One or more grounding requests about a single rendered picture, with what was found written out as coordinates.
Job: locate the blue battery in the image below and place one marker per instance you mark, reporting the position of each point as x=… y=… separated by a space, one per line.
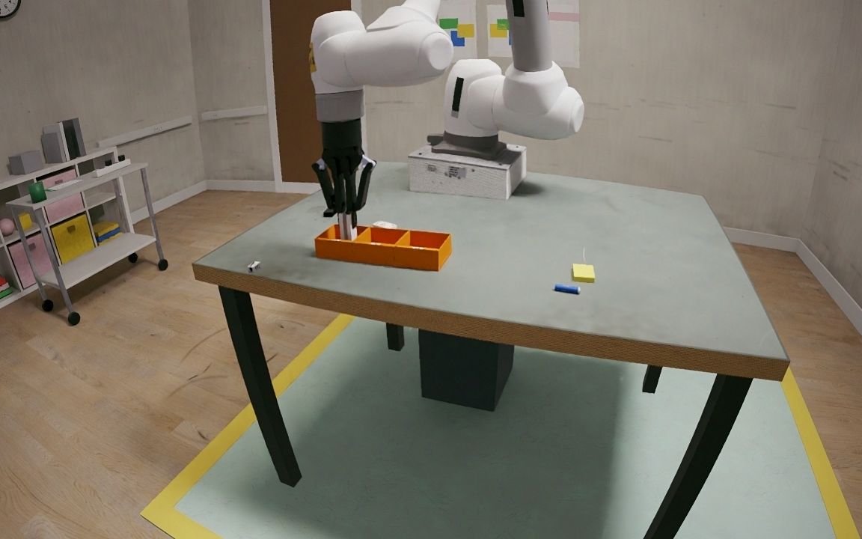
x=566 y=288

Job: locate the orange three-compartment tray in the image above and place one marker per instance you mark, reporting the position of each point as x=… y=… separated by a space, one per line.
x=430 y=251

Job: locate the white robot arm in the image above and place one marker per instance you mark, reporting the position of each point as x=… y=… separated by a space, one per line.
x=403 y=47

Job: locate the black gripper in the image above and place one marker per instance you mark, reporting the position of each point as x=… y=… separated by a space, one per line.
x=343 y=164

